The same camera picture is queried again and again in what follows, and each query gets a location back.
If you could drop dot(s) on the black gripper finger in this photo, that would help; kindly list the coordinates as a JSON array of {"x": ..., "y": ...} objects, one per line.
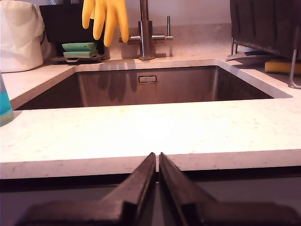
[
  {"x": 131, "y": 188},
  {"x": 178, "y": 188}
]

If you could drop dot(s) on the glass soap dispenser white pump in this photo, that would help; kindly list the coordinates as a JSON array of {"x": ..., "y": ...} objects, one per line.
[{"x": 4, "y": 106}]

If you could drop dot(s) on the steel kitchen sink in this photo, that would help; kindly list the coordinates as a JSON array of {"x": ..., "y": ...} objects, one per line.
[{"x": 164, "y": 87}]

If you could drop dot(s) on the dark sponge tray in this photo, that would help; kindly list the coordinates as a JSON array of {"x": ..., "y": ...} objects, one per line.
[{"x": 70, "y": 59}]

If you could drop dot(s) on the green sponge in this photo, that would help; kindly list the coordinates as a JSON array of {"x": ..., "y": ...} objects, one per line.
[
  {"x": 77, "y": 46},
  {"x": 77, "y": 54}
]

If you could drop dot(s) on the steel kitchen faucet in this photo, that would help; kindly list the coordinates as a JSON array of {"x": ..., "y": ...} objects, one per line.
[{"x": 147, "y": 35}]

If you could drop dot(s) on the yellow sponge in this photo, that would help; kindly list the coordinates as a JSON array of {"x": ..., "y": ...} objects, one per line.
[{"x": 277, "y": 66}]

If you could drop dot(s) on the yellow rubber glove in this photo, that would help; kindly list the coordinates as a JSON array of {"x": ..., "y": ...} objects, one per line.
[{"x": 110, "y": 18}]

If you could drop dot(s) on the black sink caddy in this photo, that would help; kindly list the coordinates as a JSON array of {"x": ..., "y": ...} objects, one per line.
[{"x": 61, "y": 23}]

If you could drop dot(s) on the dark dish rack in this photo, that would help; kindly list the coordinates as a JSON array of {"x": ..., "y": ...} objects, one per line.
[{"x": 263, "y": 21}]

